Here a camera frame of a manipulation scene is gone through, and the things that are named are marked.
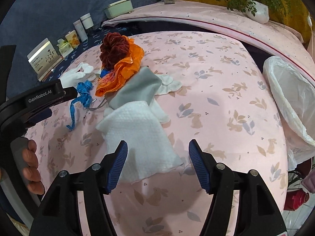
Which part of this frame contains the orange patterned small box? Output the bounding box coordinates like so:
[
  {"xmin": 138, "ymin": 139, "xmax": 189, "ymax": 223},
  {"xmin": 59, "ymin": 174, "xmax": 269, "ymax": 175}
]
[{"xmin": 65, "ymin": 30, "xmax": 80, "ymax": 49}]

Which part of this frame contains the white round jar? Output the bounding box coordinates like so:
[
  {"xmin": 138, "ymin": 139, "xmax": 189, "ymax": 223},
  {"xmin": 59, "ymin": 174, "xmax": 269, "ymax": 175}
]
[{"xmin": 80, "ymin": 13, "xmax": 94, "ymax": 30}]

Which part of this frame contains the pink dotted mattress cover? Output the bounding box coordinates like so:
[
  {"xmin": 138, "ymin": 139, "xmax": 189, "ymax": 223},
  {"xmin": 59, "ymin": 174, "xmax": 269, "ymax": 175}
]
[{"xmin": 103, "ymin": 0, "xmax": 314, "ymax": 82}]

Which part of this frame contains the white plant pot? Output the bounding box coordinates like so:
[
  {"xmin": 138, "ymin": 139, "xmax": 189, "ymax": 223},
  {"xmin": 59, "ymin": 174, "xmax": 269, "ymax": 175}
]
[{"xmin": 246, "ymin": 0, "xmax": 270, "ymax": 24}]

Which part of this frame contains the mauve puffer jacket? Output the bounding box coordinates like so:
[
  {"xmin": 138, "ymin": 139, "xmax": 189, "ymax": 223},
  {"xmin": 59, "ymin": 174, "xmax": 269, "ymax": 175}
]
[{"xmin": 301, "ymin": 174, "xmax": 315, "ymax": 193}]

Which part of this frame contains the metal wire ring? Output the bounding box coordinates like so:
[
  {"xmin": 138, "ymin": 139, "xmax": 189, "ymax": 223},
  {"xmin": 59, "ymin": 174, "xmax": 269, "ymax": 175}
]
[{"xmin": 84, "ymin": 98, "xmax": 108, "ymax": 118}]

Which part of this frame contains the white textured paper towel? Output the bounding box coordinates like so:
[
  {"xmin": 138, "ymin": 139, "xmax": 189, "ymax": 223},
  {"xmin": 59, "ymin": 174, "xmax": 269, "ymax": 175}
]
[{"xmin": 95, "ymin": 101, "xmax": 183, "ymax": 183}]

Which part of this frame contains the orange plastic bag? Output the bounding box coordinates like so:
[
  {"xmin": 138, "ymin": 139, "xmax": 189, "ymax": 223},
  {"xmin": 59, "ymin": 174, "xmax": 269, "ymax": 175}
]
[{"xmin": 95, "ymin": 35, "xmax": 144, "ymax": 97}]

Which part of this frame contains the white crumpled tissue left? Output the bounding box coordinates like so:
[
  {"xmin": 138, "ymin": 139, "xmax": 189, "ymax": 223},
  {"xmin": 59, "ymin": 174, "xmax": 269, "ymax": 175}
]
[{"xmin": 59, "ymin": 62, "xmax": 94, "ymax": 89}]

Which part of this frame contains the tall white bottle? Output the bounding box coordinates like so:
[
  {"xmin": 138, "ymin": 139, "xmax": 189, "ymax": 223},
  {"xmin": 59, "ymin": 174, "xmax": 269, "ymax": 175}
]
[{"xmin": 73, "ymin": 20, "xmax": 88, "ymax": 42}]

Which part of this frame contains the white frilly cloth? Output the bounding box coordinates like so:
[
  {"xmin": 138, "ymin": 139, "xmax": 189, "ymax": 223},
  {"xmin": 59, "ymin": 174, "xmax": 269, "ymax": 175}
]
[{"xmin": 149, "ymin": 75, "xmax": 182, "ymax": 124}]

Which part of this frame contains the person's left hand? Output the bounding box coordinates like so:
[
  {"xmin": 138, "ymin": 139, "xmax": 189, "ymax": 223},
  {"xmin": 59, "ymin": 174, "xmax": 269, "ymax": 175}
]
[{"xmin": 22, "ymin": 140, "xmax": 45, "ymax": 195}]

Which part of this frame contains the navy floral cloth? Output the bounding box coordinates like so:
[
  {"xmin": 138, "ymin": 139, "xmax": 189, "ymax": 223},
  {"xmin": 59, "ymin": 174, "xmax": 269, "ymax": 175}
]
[{"xmin": 43, "ymin": 26, "xmax": 132, "ymax": 83}]

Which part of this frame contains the green tissue pack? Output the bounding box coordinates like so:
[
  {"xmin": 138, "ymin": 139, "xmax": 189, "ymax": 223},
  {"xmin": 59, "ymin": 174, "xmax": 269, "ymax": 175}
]
[{"xmin": 57, "ymin": 38, "xmax": 74, "ymax": 58}]

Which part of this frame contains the pink rabbit print tablecloth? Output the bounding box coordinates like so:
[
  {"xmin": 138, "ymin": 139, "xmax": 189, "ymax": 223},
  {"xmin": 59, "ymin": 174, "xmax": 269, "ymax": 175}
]
[{"xmin": 27, "ymin": 31, "xmax": 287, "ymax": 235}]

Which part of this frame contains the red thermos bottle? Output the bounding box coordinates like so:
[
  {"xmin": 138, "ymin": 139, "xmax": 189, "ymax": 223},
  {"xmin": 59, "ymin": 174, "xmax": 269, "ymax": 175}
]
[{"xmin": 284, "ymin": 189, "xmax": 310, "ymax": 211}]

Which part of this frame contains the dark red crumpled paper flower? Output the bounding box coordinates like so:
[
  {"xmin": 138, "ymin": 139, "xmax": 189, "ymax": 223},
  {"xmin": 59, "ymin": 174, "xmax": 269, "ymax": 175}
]
[{"xmin": 100, "ymin": 32, "xmax": 130, "ymax": 71}]

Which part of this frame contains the pale green tissue box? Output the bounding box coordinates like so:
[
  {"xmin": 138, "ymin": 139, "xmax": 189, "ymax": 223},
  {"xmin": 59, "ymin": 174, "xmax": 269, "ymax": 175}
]
[{"xmin": 105, "ymin": 0, "xmax": 133, "ymax": 19}]

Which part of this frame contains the blue ribbon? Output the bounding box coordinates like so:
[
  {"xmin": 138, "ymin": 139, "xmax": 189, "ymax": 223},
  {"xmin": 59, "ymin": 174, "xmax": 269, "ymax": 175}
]
[{"xmin": 66, "ymin": 80, "xmax": 93, "ymax": 131}]

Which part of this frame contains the grey cloth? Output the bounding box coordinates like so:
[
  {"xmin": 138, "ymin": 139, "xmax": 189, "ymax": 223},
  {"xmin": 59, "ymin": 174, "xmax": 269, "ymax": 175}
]
[{"xmin": 107, "ymin": 67, "xmax": 162, "ymax": 109}]

